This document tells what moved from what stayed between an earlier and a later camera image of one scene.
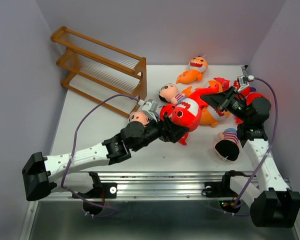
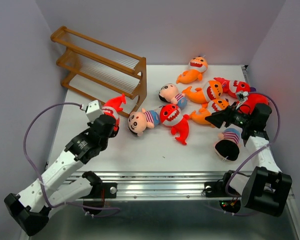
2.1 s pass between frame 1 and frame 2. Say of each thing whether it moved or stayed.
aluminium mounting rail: stayed
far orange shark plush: stayed
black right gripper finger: moved
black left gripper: moved
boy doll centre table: stayed
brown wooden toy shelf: stayed
